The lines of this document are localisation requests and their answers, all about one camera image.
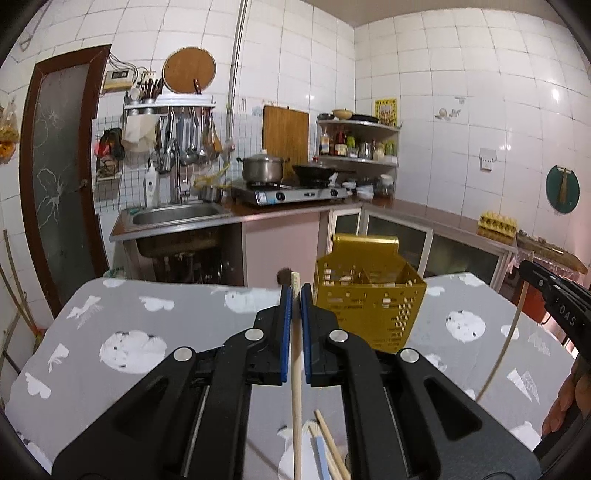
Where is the steel gas stove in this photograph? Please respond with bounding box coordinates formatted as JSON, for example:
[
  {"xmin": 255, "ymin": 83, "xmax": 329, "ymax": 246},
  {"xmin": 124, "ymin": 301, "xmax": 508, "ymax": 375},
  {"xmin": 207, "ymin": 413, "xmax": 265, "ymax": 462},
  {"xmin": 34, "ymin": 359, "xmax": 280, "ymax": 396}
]
[{"xmin": 231, "ymin": 184, "xmax": 349, "ymax": 207}]

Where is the yellow egg tray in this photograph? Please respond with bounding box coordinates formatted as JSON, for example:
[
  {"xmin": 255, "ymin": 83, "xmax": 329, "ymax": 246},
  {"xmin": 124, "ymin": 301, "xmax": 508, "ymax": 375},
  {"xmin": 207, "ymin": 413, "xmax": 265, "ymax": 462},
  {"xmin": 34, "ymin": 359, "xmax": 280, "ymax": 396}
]
[{"xmin": 478, "ymin": 211, "xmax": 518, "ymax": 239}]

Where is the round wooden cutting board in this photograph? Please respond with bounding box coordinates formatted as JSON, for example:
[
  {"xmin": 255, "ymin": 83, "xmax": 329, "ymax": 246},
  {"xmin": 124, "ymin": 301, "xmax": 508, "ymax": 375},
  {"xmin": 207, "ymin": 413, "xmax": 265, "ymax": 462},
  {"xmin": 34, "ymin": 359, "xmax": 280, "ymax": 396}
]
[{"xmin": 161, "ymin": 46, "xmax": 216, "ymax": 94}]

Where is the black wok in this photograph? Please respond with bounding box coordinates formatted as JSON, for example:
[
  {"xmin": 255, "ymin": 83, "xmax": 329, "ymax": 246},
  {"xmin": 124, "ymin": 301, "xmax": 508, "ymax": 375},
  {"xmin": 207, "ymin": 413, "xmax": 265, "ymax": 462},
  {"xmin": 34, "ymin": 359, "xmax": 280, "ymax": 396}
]
[{"xmin": 293, "ymin": 163, "xmax": 353, "ymax": 188}]

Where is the corner spice shelf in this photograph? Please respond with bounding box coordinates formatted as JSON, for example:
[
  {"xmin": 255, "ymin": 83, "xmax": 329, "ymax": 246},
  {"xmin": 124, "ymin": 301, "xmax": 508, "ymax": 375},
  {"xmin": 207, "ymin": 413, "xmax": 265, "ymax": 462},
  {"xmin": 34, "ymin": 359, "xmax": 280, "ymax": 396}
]
[{"xmin": 315, "ymin": 109, "xmax": 401, "ymax": 168}]

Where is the white soap bottle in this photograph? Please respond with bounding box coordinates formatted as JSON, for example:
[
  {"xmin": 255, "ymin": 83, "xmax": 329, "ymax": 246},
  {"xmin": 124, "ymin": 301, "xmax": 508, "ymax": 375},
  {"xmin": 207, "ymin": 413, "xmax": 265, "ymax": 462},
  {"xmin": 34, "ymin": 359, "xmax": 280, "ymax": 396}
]
[{"xmin": 144, "ymin": 162, "xmax": 159, "ymax": 209}]

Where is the green round wall plate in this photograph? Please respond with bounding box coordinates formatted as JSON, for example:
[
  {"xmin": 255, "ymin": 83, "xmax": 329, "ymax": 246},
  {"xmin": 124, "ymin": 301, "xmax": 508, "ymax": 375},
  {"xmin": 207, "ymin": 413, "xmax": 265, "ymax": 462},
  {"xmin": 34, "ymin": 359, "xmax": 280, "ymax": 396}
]
[{"xmin": 545, "ymin": 165, "xmax": 580, "ymax": 214}]

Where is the steel cooking pot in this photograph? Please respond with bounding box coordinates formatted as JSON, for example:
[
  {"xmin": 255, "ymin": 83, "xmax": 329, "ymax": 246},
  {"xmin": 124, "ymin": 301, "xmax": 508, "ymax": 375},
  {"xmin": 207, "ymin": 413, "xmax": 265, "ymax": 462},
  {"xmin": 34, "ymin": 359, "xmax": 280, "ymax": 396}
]
[{"xmin": 236, "ymin": 149, "xmax": 290, "ymax": 184}]

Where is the steel wall utensil rack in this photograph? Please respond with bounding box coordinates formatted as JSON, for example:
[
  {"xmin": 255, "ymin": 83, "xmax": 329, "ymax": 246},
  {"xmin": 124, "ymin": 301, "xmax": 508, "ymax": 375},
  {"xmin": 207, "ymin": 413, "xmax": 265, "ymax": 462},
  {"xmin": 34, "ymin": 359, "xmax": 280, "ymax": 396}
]
[{"xmin": 122, "ymin": 93, "xmax": 222, "ymax": 173}]

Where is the wooden chopstick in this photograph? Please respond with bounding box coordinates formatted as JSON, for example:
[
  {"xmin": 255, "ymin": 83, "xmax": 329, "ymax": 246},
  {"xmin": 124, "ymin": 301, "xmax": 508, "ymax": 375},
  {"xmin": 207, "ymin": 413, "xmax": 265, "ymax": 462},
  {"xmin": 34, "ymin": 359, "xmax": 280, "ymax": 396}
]
[
  {"xmin": 315, "ymin": 409, "xmax": 352, "ymax": 480},
  {"xmin": 291, "ymin": 272, "xmax": 304, "ymax": 480}
]

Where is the dark wooden glass door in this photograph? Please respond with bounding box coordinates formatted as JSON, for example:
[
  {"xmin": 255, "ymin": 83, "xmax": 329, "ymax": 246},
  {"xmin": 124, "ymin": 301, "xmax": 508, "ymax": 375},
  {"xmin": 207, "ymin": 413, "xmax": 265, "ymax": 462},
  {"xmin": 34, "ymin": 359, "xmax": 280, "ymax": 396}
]
[{"xmin": 19, "ymin": 45, "xmax": 110, "ymax": 315}]

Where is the yellow perforated utensil holder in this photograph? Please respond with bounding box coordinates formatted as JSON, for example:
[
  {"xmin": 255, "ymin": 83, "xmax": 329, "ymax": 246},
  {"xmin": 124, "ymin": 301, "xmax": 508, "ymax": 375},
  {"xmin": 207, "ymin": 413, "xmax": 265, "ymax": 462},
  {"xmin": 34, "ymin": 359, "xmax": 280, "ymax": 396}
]
[{"xmin": 312, "ymin": 233, "xmax": 427, "ymax": 353}]

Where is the white wall socket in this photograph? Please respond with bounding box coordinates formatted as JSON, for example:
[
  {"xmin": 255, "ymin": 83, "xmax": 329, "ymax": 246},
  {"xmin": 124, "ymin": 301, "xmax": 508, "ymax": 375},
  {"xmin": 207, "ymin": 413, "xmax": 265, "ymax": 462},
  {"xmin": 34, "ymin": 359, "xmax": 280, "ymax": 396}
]
[{"xmin": 478, "ymin": 148, "xmax": 497, "ymax": 172}]

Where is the person's right hand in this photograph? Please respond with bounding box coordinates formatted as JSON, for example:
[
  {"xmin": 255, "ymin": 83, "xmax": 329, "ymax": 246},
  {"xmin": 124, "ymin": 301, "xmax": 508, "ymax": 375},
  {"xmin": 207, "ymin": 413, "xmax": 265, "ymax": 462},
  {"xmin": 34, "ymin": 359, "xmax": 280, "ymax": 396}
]
[{"xmin": 541, "ymin": 359, "xmax": 579, "ymax": 437}]

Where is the light blue plastic utensil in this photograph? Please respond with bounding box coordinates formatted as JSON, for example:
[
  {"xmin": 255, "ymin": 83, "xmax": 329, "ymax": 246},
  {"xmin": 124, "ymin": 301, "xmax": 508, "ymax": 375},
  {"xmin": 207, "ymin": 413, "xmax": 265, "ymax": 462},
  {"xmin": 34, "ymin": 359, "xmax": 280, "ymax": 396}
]
[{"xmin": 312, "ymin": 435, "xmax": 332, "ymax": 480}]

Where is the rectangular wooden cutting board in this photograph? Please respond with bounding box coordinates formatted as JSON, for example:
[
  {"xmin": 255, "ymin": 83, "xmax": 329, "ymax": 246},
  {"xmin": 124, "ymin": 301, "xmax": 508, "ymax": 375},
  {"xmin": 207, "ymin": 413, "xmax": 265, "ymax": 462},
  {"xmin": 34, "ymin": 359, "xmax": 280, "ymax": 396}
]
[{"xmin": 262, "ymin": 105, "xmax": 310, "ymax": 183}]

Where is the steel kitchen sink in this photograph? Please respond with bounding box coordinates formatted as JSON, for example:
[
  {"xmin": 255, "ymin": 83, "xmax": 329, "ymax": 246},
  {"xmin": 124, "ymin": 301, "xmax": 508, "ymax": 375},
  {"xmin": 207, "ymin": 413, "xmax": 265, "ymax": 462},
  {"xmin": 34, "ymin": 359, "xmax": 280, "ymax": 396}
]
[{"xmin": 109, "ymin": 202, "xmax": 232, "ymax": 242}]

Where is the grey patterned tablecloth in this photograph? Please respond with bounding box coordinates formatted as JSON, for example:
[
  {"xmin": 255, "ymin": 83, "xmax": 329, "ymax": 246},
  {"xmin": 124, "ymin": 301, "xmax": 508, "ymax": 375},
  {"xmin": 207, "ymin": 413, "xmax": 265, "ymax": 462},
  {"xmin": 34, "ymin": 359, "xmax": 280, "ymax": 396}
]
[{"xmin": 1, "ymin": 273, "xmax": 590, "ymax": 479}]

